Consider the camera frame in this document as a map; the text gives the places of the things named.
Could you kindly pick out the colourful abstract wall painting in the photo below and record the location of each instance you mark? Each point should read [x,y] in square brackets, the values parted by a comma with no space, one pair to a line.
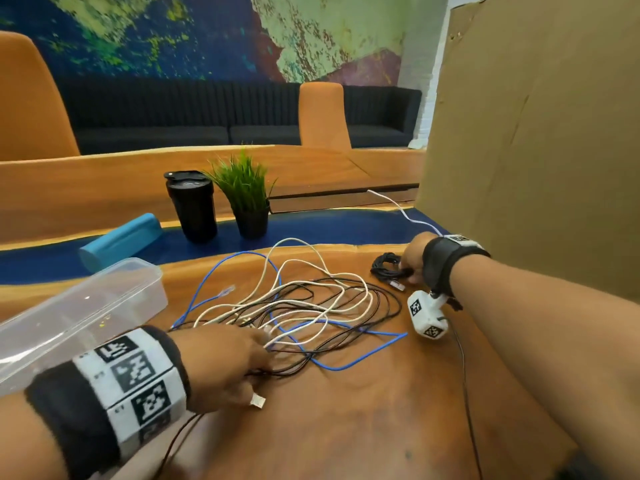
[150,34]

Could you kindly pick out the clear plastic container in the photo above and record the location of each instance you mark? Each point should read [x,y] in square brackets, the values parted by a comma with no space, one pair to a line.
[75,314]

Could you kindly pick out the person's left forearm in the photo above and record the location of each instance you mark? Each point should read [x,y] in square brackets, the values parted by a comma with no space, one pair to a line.
[25,444]

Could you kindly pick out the black left wristband with markers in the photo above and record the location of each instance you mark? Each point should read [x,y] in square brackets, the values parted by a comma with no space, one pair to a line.
[65,414]

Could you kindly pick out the black travel mug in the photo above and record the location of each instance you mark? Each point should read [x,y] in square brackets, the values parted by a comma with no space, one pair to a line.
[192,209]

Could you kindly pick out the teal cylindrical speaker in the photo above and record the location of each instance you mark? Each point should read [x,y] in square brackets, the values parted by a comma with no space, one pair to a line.
[120,242]

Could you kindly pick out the black sofa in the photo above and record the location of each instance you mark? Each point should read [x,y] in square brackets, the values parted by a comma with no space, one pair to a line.
[200,109]

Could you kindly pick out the orange chair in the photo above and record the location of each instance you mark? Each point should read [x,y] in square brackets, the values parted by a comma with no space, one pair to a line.
[325,119]
[30,104]

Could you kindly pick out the green potted plant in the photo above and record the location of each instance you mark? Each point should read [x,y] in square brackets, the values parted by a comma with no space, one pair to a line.
[245,184]

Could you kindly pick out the person's left hand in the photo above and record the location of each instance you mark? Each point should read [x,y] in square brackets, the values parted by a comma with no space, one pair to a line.
[220,359]

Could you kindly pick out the person's right hand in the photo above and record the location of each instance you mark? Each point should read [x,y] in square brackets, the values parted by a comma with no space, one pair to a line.
[415,254]

